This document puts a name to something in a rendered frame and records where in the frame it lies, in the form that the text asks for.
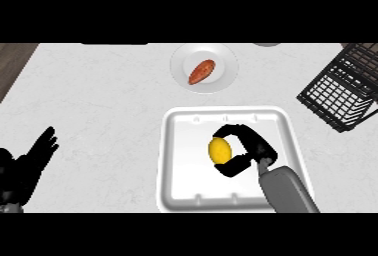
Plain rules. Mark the white plate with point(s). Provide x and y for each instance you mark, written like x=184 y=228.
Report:
x=221 y=63

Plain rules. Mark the white tray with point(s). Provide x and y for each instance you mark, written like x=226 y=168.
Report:
x=186 y=173

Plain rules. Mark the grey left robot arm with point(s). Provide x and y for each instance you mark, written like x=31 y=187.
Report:
x=9 y=208

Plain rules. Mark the yellow lemon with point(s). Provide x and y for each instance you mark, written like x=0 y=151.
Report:
x=220 y=150

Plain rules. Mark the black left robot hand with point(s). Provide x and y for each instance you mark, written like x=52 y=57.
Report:
x=29 y=166

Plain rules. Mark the grey round object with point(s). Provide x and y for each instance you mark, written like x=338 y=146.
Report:
x=266 y=44

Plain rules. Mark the orange sweet potato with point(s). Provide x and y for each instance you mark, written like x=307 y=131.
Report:
x=201 y=71

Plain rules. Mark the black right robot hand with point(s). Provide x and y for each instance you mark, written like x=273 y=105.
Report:
x=255 y=146

